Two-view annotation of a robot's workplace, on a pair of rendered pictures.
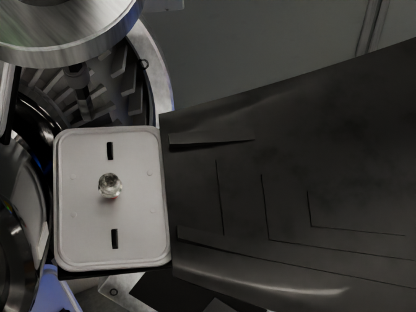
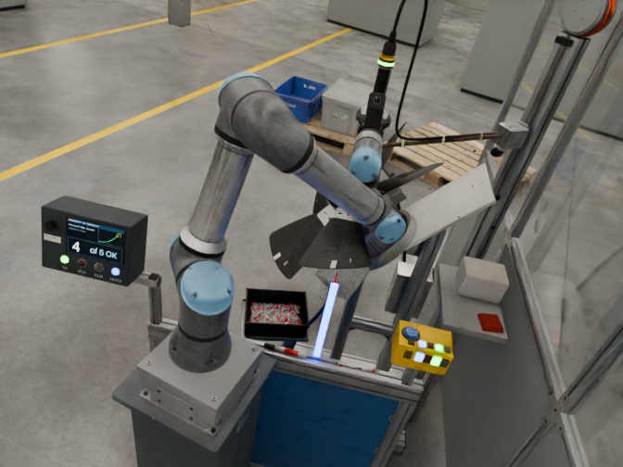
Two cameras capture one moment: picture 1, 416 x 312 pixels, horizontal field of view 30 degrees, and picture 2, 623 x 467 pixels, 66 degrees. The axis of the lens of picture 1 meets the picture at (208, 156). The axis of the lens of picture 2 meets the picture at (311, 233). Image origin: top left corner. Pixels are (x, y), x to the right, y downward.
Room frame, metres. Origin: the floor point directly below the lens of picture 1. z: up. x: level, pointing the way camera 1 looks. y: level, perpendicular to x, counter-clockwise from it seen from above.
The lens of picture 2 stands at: (0.26, -1.30, 2.09)
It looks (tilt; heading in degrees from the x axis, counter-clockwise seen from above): 37 degrees down; 97
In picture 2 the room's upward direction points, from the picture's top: 11 degrees clockwise
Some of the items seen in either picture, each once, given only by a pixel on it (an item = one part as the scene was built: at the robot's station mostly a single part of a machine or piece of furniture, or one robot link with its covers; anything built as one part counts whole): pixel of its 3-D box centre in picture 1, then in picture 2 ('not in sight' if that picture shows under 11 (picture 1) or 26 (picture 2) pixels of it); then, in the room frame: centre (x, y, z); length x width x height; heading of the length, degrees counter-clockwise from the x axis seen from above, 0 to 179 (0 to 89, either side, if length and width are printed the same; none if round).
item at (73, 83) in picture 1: (79, 83); not in sight; (0.20, 0.06, 1.30); 0.01 x 0.01 x 0.05
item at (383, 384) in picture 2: not in sight; (283, 359); (0.13, -0.31, 0.82); 0.90 x 0.04 x 0.08; 4
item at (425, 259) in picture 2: not in sight; (398, 329); (0.52, 0.21, 0.58); 0.09 x 0.05 x 1.15; 94
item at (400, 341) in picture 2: not in sight; (421, 348); (0.52, -0.28, 1.02); 0.16 x 0.10 x 0.11; 4
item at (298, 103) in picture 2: not in sight; (299, 98); (-0.71, 3.28, 0.25); 0.60 x 0.41 x 0.22; 84
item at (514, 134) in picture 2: not in sight; (511, 135); (0.68, 0.45, 1.45); 0.10 x 0.07 x 0.09; 39
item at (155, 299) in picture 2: not in sight; (155, 299); (-0.30, -0.34, 0.96); 0.03 x 0.03 x 0.20; 4
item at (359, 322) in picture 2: not in sight; (371, 325); (0.41, 0.21, 0.56); 0.19 x 0.04 x 0.04; 4
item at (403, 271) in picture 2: not in sight; (408, 290); (0.52, 0.30, 0.73); 0.15 x 0.09 x 0.22; 4
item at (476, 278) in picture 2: not in sight; (480, 276); (0.76, 0.29, 0.92); 0.17 x 0.16 x 0.11; 4
